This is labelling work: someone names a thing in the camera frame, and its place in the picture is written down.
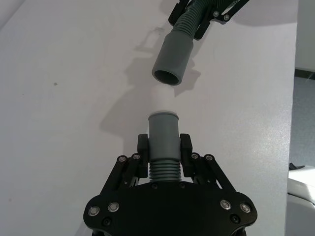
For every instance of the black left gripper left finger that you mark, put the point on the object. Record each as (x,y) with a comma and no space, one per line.
(142,147)

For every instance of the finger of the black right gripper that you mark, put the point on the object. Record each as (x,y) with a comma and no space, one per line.
(219,17)
(177,13)

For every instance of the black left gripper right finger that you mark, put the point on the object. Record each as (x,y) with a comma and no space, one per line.
(185,147)

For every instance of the white plastic tube connector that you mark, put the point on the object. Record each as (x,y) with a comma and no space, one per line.
(162,98)

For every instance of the small black object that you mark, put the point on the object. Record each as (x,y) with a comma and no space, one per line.
(295,166)

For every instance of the white rounded plastic object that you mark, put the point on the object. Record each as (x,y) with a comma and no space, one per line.
(301,191)

